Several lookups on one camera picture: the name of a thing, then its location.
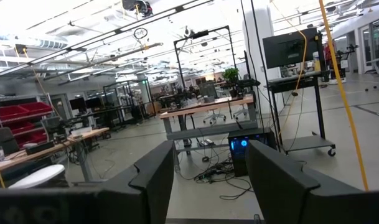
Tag black tubular frame stand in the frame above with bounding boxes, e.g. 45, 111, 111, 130
173, 25, 237, 91

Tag shelf with red bins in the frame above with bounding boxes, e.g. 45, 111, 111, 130
0, 95, 55, 147

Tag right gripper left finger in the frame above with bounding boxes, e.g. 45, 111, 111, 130
98, 139, 175, 224

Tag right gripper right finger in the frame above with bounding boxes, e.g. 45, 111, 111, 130
245, 139, 367, 224

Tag black metal rack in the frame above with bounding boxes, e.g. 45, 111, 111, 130
102, 79, 157, 129

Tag thin yellow cable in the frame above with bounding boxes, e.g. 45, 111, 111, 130
269, 0, 309, 139

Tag black computer tower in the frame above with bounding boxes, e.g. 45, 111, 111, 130
228, 127, 273, 178

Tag thick yellow hanging cable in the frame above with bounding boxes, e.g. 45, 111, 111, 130
318, 0, 370, 191

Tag black ceiling cable reel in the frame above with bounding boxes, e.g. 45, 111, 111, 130
121, 0, 154, 18

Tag tangled black floor cables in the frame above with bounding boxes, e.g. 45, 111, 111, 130
176, 114, 254, 202

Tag wooden desk grey legs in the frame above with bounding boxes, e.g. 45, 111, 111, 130
159, 95, 259, 156

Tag black monitor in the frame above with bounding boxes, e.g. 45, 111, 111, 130
85, 96, 103, 110
263, 27, 321, 70
69, 96, 87, 114

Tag green plant dark pot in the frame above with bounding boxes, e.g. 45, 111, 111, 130
222, 67, 240, 98

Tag long wooden workbench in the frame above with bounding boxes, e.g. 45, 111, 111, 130
0, 126, 111, 187

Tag black rolling monitor cart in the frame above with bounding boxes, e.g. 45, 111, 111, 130
266, 70, 337, 157

